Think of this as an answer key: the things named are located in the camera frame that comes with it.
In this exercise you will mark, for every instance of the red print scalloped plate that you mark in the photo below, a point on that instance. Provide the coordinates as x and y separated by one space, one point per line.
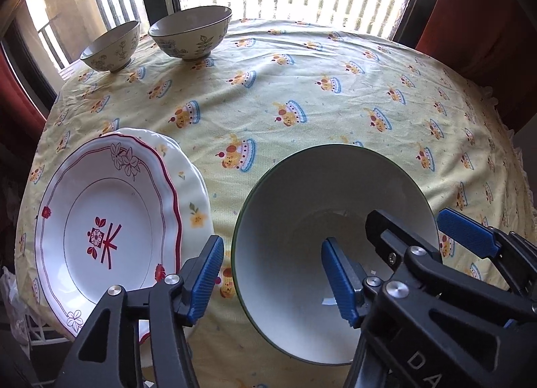
105 203

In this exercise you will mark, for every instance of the red curtain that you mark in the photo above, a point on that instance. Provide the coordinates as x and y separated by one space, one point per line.
21 98
482 35

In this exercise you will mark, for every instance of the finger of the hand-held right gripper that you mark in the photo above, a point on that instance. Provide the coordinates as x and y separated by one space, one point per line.
402 241
465 230

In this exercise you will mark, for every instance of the yellow flower scalloped plate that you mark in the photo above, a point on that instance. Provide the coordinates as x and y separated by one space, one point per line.
188 195

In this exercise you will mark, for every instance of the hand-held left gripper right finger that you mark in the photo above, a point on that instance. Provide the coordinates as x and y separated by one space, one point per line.
342 279

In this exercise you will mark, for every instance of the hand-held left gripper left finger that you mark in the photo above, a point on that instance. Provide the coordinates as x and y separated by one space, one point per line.
205 279

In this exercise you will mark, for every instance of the yellow printed tablecloth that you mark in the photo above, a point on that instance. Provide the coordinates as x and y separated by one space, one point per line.
314 98

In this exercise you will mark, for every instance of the floral ceramic bowl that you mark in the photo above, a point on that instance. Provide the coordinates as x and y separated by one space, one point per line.
110 56
293 211
188 42

